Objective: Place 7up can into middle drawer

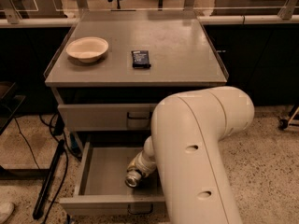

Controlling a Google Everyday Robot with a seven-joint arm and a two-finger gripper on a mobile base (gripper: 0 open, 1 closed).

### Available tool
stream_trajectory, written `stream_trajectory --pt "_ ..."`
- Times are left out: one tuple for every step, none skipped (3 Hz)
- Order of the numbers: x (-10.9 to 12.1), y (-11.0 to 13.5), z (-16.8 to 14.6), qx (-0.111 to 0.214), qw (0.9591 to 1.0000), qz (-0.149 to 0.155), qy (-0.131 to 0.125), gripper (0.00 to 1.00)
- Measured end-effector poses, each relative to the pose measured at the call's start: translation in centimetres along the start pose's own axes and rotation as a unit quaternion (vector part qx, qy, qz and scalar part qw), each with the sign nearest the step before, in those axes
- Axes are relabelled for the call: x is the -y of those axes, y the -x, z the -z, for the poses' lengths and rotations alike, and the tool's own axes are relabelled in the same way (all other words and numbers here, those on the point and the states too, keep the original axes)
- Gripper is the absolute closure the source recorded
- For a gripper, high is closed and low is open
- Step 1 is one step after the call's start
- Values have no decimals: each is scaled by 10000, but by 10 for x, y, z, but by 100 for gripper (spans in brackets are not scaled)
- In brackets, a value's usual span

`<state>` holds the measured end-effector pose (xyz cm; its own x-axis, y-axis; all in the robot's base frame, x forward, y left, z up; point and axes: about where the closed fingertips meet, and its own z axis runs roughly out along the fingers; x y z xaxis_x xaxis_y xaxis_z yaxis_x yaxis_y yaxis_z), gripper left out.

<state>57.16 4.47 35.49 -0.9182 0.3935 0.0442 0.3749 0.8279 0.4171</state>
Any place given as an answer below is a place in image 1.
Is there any closed grey top drawer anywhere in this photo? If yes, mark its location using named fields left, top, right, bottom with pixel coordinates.
left=58, top=104, right=156, bottom=132

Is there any dark blue snack packet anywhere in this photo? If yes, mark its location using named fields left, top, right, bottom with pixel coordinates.
left=132, top=50, right=151, bottom=69

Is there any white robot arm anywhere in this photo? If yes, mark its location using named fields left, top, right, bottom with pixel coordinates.
left=125, top=86, right=254, bottom=224

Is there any open grey middle drawer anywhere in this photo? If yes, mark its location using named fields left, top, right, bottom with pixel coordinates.
left=60, top=143, right=166, bottom=216

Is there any black bar on floor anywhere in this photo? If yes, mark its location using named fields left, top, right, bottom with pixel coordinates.
left=33, top=140, right=64, bottom=220

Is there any black cable on floor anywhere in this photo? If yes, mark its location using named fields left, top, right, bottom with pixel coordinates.
left=0, top=103, right=82, bottom=224

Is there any silver green 7up can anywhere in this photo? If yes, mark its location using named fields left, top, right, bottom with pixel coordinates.
left=125, top=170, right=143, bottom=189

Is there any wheeled cart base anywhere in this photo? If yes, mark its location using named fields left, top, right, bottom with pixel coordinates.
left=278, top=105, right=299, bottom=130

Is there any white paper bowl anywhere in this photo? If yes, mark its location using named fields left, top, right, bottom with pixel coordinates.
left=66, top=37, right=109, bottom=63

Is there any white shoe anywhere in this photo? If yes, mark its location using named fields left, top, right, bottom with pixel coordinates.
left=0, top=202, right=15, bottom=224

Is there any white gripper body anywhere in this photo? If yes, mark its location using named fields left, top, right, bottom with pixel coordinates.
left=135, top=151, right=156, bottom=175

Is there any grey metal drawer cabinet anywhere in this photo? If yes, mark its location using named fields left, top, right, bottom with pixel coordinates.
left=46, top=10, right=228, bottom=145

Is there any dark side table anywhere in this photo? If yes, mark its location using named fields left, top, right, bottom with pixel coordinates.
left=0, top=81, right=25, bottom=134

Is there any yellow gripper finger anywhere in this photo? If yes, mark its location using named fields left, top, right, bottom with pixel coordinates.
left=127, top=159, right=138, bottom=172

